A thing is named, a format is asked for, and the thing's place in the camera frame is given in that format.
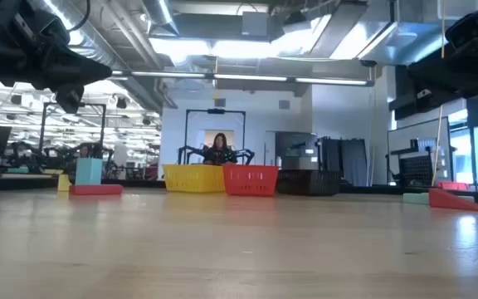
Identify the yellow plastic basket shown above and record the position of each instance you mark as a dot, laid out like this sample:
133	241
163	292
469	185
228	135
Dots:
193	178

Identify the long ceiling light strip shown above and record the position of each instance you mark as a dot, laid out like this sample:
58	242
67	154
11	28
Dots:
247	77

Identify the low red bin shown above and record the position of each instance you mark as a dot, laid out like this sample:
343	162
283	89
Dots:
452	185

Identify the black gantry frame with camera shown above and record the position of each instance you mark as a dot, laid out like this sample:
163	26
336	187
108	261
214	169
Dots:
216	111

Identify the glass whiteboard panel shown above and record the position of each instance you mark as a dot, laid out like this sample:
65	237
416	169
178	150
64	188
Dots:
413	137

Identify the black robot arms on table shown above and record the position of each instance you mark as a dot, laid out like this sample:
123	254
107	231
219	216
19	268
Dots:
35	158

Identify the grey cabinet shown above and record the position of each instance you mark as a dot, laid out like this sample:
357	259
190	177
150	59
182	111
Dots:
297	158

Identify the black plastic basket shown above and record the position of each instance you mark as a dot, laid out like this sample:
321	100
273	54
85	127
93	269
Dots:
308	182

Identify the black curtain panels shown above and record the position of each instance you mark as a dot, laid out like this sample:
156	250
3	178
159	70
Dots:
347	162

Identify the red plastic basket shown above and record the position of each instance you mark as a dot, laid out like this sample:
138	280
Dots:
250	180

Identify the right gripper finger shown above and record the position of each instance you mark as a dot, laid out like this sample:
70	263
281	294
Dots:
450	76

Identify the red rectangular block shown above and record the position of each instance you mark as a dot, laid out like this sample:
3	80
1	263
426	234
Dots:
96	189

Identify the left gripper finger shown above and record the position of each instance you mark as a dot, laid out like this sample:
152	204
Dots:
81	72

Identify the black mesh chair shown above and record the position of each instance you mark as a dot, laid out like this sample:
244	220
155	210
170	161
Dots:
415	170

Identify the small yellow block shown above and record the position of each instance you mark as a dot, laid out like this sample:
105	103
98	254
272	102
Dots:
63	183

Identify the thin yellow pole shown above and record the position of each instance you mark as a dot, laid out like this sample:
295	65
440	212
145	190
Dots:
438	137

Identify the round silver ceiling duct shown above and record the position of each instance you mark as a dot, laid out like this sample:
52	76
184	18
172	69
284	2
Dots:
114	45

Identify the teal block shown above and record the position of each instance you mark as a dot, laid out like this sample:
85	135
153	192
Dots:
415	198
89	171

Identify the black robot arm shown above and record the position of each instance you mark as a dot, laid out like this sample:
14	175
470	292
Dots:
189	154
245	157

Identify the wide silver ceiling duct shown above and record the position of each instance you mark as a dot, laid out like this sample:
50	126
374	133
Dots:
380	37

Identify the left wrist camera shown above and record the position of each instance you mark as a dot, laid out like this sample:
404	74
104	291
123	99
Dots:
69	99

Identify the person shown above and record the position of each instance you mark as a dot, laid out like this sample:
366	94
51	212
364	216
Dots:
219	145

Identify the red wedge block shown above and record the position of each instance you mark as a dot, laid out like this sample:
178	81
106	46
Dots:
446	201

